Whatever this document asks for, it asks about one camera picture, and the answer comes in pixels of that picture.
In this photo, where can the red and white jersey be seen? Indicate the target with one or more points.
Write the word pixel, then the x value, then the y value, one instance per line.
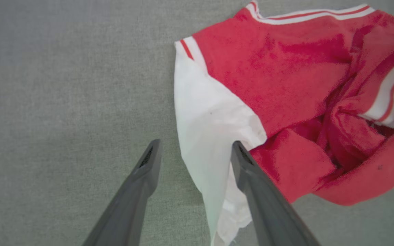
pixel 268 78

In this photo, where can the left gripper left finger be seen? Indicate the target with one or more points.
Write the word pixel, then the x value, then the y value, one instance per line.
pixel 128 201

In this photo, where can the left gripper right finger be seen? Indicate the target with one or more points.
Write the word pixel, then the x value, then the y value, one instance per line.
pixel 268 205

